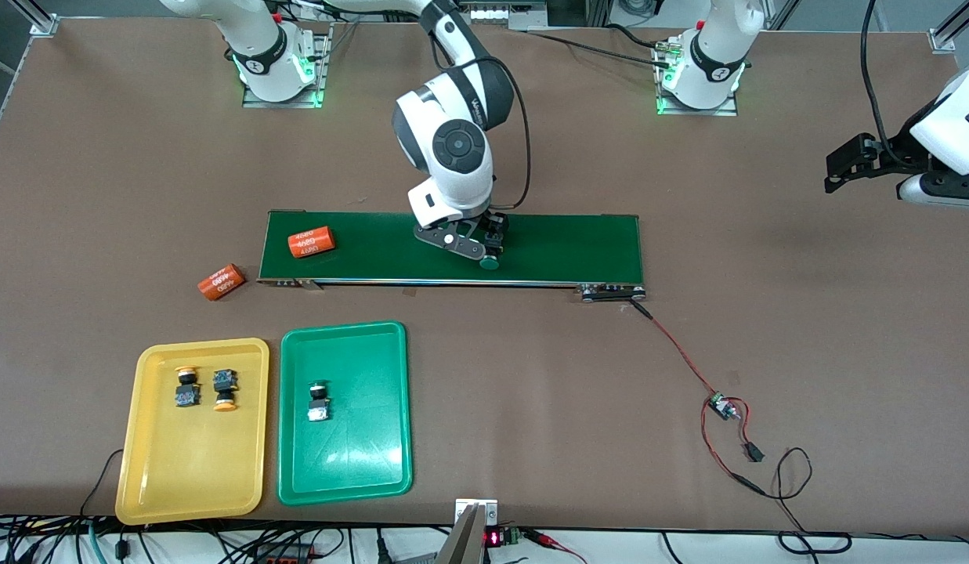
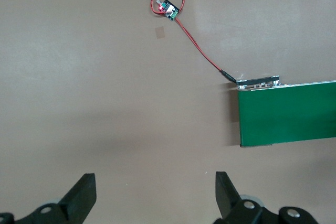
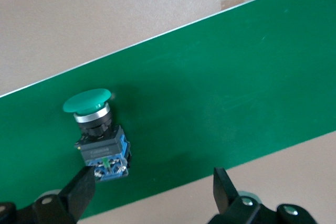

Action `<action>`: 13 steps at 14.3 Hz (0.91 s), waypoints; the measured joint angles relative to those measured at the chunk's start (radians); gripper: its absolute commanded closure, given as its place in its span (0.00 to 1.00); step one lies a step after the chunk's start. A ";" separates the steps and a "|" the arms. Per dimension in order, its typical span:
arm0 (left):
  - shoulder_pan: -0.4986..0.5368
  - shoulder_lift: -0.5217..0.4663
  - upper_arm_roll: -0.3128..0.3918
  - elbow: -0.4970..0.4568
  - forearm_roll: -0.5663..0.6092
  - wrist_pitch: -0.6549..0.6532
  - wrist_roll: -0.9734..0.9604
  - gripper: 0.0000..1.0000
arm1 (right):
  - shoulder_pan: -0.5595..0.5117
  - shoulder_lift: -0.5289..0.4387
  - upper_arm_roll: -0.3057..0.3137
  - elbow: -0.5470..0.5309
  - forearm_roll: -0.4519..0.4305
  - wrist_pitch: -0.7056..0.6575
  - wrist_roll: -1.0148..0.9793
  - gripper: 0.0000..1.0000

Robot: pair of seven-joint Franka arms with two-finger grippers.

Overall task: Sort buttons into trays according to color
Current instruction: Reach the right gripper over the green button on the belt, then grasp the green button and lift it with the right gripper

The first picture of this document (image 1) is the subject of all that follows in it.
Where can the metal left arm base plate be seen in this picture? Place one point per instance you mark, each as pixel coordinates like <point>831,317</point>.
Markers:
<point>696,112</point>

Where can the orange cylinder printed 4680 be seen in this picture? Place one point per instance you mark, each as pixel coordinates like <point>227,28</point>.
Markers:
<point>311,242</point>
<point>221,283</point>

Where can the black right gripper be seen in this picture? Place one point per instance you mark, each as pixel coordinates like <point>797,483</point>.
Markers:
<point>496,228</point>

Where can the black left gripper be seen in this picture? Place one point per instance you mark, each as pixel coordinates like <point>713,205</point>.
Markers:
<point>902,152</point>

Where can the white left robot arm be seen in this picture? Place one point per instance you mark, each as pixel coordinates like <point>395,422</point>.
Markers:
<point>711,55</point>

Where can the yellow plastic tray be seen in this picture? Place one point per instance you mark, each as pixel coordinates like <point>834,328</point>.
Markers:
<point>190,462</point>

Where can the red digit display module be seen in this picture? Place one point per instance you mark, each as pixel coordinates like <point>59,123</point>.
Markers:
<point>493,539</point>

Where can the grey wedge shaped mount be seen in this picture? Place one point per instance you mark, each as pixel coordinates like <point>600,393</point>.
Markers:
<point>460,544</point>

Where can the aluminium frame profile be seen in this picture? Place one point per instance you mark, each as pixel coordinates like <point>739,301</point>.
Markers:
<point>41,19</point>
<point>950,31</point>

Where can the green conveyor belt unit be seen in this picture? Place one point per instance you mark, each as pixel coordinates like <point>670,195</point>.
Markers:
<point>570,247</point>

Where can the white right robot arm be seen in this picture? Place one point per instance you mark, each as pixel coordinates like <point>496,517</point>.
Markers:
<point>453,145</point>

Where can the metal equipment rack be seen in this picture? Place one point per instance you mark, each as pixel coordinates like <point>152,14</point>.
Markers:
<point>531,12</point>

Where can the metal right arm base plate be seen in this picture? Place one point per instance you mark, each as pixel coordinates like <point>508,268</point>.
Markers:
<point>280,104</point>

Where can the small controller circuit board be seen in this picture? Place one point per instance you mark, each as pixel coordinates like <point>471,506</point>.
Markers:
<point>720,405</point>

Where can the red clip lead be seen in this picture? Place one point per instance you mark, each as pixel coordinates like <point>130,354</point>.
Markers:
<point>547,539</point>

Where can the yellow mushroom push button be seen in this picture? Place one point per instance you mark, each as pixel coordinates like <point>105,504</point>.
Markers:
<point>187,394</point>
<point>225,381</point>

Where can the small metal bracket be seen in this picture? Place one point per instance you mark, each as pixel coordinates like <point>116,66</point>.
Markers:
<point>476,507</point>

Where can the red pigtail with black plug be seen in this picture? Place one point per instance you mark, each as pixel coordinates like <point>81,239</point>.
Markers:
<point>754,452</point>

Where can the green plastic tray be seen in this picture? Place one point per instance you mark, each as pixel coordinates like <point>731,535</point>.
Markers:
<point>351,454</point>

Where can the black power strip red switches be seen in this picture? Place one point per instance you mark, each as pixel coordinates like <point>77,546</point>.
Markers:
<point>284,558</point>

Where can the green mushroom push button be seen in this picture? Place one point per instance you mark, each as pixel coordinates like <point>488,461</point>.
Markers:
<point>319,399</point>
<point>489,264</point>

